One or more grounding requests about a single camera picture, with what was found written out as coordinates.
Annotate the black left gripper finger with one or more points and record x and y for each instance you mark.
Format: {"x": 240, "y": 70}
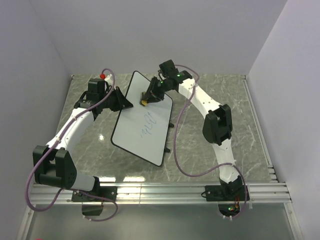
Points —
{"x": 119, "y": 93}
{"x": 124, "y": 103}

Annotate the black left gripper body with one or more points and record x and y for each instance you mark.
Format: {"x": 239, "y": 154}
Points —
{"x": 113, "y": 102}

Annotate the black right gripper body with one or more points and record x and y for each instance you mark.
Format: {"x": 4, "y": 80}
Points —
{"x": 160, "y": 89}

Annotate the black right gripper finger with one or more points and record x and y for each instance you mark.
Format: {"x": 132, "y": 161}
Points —
{"x": 153, "y": 85}
{"x": 153, "y": 99}

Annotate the yellow bone-shaped eraser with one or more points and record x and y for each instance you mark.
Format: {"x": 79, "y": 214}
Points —
{"x": 143, "y": 99}

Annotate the white whiteboard black frame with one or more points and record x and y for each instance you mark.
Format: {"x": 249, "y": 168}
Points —
{"x": 143, "y": 130}

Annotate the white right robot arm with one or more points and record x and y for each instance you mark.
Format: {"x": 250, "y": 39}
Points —
{"x": 217, "y": 127}

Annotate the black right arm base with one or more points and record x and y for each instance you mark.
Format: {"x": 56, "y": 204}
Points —
{"x": 228, "y": 198}

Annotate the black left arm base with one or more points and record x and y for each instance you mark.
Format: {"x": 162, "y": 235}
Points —
{"x": 93, "y": 203}

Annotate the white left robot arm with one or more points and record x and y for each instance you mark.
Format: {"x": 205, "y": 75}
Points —
{"x": 53, "y": 162}

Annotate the black whiteboard clip lower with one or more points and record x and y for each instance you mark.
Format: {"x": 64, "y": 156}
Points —
{"x": 167, "y": 150}

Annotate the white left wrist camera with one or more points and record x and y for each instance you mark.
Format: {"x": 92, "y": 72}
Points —
{"x": 109, "y": 79}

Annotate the aluminium mounting rail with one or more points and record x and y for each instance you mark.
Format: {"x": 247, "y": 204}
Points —
{"x": 142, "y": 193}

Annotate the aluminium side rail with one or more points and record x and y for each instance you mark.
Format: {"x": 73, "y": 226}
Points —
{"x": 270, "y": 167}

